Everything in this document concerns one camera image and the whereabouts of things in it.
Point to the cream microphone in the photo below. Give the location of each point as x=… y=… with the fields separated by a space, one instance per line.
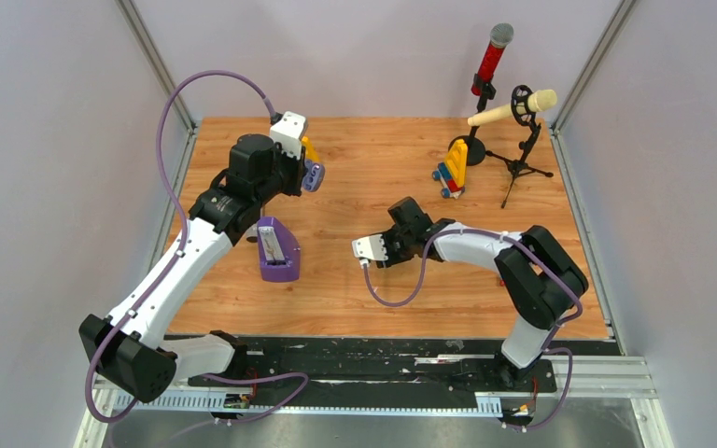
x=538 y=101

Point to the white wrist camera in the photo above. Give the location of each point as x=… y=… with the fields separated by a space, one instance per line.
x=288 y=131
x=371 y=247

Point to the colourful toy block pile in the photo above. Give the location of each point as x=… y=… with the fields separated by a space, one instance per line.
x=451 y=172

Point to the yellow green toy block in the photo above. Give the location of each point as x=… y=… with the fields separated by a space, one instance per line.
x=309 y=150

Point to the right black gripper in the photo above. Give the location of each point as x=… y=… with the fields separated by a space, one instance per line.
x=391 y=258

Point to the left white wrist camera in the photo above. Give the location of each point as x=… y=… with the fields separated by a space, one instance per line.
x=288 y=131

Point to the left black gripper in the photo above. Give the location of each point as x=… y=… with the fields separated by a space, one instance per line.
x=297 y=167

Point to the red microphone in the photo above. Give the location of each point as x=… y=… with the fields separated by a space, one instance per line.
x=501 y=35

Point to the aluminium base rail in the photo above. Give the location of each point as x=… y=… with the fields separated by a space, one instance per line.
x=352 y=392

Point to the black tripod mic stand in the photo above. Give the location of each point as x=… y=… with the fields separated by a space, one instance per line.
x=519 y=167

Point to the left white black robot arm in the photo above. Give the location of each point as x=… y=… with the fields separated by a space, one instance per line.
x=127 y=347

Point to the purple stapler box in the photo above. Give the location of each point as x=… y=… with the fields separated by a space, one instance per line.
x=279 y=252

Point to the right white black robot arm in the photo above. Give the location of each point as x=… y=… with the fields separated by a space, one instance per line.
x=543 y=282

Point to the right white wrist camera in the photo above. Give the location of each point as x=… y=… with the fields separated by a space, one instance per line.
x=371 y=247

